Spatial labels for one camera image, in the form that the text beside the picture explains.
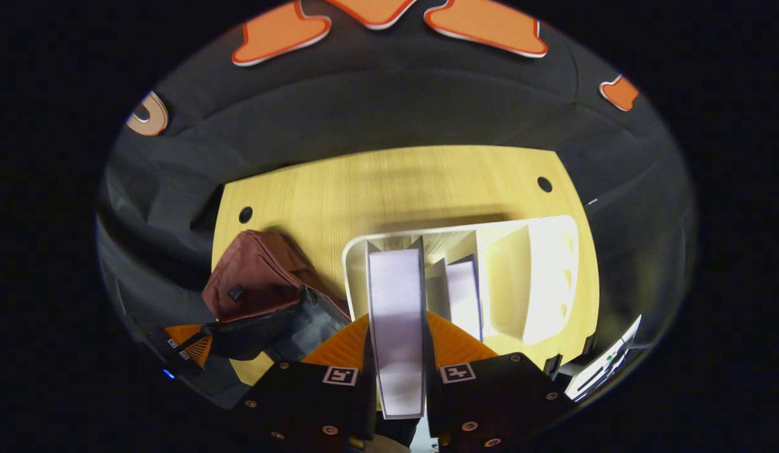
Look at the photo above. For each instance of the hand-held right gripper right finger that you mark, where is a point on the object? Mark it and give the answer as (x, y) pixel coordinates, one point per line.
(490, 402)

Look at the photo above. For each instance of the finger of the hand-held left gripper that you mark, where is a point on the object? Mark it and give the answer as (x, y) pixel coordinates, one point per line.
(188, 343)

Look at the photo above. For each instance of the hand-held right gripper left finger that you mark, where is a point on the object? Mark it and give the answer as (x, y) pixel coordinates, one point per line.
(301, 402)

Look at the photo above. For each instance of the maroon schoolbag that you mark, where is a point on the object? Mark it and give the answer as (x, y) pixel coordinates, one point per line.
(257, 277)

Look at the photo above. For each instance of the blue book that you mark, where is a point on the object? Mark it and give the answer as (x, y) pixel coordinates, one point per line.
(463, 296)

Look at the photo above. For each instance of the black portrait cover book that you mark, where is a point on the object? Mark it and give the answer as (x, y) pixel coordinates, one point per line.
(396, 314)

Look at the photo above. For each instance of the white bookshelf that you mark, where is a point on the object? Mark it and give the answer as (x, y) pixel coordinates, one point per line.
(547, 270)

